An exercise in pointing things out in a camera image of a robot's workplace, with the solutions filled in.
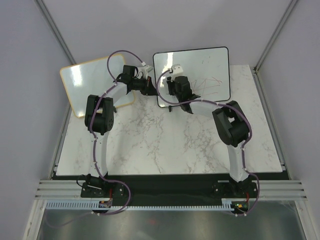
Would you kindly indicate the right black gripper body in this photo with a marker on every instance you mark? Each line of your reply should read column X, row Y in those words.
column 172, row 89

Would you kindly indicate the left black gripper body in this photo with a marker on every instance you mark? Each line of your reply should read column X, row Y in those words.
column 147, row 85

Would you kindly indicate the black framed whiteboard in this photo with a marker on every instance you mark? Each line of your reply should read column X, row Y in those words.
column 207, row 69

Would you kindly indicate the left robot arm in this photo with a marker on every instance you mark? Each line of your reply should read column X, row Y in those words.
column 99, row 120

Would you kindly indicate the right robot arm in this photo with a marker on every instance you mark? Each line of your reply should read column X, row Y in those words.
column 233, row 129

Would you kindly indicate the wood framed whiteboard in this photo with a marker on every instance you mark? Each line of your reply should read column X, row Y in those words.
column 84, row 79

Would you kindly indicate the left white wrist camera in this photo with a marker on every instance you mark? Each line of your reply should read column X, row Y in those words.
column 145, row 68

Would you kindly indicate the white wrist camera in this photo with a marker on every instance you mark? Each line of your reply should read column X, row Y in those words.
column 145, row 68
column 176, row 70

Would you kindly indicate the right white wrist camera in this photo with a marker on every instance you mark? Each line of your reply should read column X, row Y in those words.
column 176, row 70

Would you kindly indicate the right aluminium frame post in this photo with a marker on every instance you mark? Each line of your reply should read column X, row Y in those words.
column 276, row 33

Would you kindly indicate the aluminium frame post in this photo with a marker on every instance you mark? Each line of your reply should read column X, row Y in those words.
column 55, row 30
column 276, row 33

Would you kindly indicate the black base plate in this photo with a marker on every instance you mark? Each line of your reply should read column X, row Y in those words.
column 171, row 199

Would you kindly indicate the left aluminium frame post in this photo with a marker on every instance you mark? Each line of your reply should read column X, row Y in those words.
column 55, row 30

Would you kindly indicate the aluminium front rail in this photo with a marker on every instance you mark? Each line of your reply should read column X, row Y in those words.
column 155, row 185

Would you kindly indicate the white slotted cable duct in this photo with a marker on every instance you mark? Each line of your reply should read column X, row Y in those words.
column 98, row 205

